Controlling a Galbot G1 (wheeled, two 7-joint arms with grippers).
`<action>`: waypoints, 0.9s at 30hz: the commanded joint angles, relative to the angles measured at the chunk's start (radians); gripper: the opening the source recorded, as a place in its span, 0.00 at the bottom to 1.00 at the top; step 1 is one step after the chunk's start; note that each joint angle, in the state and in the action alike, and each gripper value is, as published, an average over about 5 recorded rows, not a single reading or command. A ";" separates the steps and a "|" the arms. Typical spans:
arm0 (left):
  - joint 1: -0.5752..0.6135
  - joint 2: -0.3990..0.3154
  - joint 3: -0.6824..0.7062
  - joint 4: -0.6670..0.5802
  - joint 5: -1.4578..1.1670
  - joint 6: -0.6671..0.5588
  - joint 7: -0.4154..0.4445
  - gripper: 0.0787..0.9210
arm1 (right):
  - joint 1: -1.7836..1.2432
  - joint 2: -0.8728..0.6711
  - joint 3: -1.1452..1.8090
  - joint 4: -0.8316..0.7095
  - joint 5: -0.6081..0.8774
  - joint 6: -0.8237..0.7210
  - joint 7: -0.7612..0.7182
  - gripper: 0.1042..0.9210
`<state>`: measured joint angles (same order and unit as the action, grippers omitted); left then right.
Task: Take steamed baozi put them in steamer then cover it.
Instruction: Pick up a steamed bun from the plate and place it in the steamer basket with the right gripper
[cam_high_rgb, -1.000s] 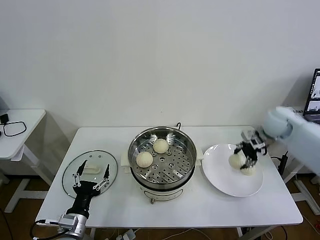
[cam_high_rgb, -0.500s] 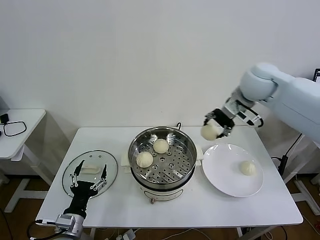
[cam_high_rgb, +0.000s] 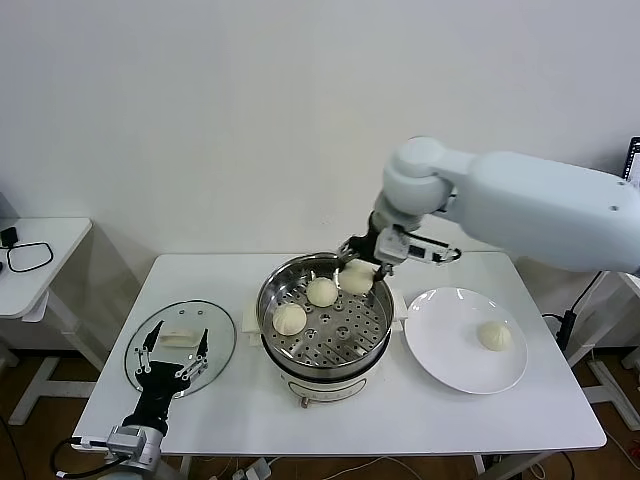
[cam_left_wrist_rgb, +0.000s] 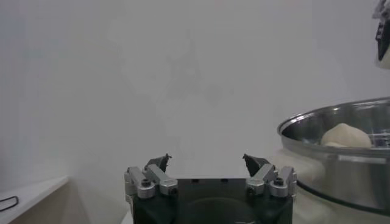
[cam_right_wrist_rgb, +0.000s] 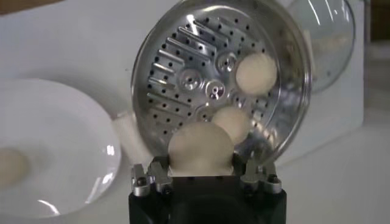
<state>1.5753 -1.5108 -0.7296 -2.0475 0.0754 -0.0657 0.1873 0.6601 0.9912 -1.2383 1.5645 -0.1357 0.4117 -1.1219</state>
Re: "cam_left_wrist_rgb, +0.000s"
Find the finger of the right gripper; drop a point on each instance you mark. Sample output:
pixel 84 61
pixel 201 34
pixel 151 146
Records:
pixel 383 36

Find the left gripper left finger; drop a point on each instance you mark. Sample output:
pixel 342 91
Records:
pixel 155 179

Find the stainless steel steamer basket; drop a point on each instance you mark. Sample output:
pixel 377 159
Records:
pixel 350 176

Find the white electric cooker base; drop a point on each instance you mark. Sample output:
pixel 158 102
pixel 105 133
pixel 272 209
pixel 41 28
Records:
pixel 320 211

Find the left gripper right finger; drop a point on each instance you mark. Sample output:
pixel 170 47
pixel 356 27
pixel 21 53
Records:
pixel 265 179

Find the white side table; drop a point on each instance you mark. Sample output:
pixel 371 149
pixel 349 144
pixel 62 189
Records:
pixel 30 194

